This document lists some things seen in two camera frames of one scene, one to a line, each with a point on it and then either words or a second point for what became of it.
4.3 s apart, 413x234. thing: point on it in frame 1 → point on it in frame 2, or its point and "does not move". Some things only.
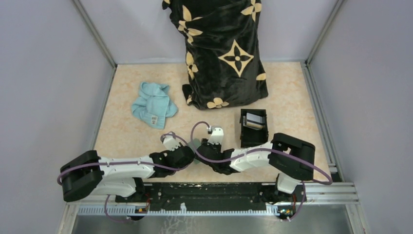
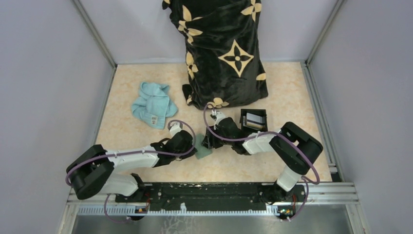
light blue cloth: [154, 106] does not move
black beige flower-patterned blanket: [223, 63] does not move
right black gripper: [205, 144] → [210, 141]
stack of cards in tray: [253, 121] does not move
